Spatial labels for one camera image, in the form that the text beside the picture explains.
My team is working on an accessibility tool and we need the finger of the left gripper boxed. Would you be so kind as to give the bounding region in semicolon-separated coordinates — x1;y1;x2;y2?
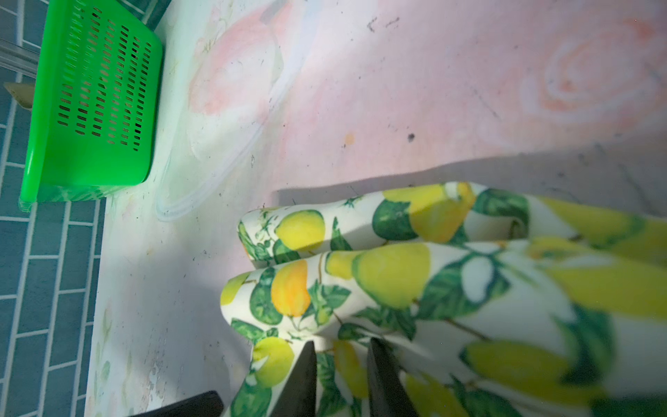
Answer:
135;391;224;417

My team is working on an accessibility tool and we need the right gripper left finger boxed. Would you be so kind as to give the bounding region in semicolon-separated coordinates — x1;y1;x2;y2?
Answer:
270;342;317;417

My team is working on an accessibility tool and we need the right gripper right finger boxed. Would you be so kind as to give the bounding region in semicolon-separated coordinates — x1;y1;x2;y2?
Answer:
368;338;418;417

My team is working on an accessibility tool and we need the yellow lemon print skirt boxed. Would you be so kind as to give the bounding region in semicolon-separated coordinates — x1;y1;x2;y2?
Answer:
220;182;666;416

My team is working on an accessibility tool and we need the olive khaki skirt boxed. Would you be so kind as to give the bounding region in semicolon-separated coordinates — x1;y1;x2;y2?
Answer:
3;82;36;111

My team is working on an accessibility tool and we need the green plastic basket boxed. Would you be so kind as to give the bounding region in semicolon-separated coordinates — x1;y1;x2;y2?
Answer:
19;1;164;211

